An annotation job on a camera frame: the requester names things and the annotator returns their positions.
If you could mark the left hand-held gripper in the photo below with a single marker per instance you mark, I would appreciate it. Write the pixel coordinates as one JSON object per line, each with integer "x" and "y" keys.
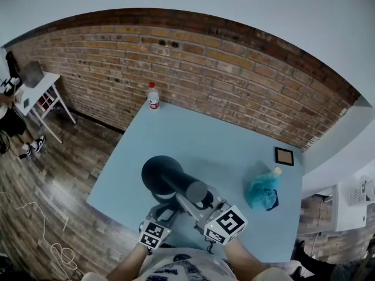
{"x": 152, "y": 234}

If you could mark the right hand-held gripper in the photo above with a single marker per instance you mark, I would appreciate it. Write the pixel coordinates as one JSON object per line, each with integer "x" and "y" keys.
{"x": 227, "y": 225}

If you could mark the person's left forearm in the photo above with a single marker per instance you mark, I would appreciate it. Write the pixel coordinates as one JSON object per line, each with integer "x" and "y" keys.
{"x": 129, "y": 263}

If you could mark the person's right forearm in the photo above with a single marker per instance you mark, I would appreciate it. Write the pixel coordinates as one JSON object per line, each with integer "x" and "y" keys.
{"x": 249, "y": 262}

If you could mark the blue plastic bag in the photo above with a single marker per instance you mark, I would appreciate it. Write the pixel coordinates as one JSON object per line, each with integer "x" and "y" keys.
{"x": 260, "y": 190}

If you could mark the person's white printed shirt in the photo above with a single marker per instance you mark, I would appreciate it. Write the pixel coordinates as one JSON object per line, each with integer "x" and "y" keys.
{"x": 184, "y": 266}

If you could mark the small cream round lid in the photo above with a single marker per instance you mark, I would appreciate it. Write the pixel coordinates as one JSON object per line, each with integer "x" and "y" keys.
{"x": 278, "y": 171}

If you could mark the clear red-capped plastic bottle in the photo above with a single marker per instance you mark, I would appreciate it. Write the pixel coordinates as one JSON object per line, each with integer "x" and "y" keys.
{"x": 153, "y": 98}

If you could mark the white cabinet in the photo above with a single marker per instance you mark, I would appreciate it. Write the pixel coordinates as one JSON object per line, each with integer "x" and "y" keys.
{"x": 350, "y": 203}

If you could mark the red and white crate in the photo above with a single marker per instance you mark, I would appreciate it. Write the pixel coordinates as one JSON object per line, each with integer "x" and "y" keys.
{"x": 47, "y": 100}

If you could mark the small dark square pad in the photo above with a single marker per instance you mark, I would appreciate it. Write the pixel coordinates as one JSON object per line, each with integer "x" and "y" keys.
{"x": 27, "y": 102}

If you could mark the white side table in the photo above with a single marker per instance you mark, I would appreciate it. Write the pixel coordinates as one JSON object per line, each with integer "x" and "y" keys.
{"x": 44, "y": 82}

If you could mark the grey box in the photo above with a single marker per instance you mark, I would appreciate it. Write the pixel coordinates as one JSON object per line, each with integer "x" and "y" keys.
{"x": 32, "y": 74}

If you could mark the black picture frame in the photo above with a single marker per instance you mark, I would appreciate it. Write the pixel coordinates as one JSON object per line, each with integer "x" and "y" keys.
{"x": 284, "y": 156}

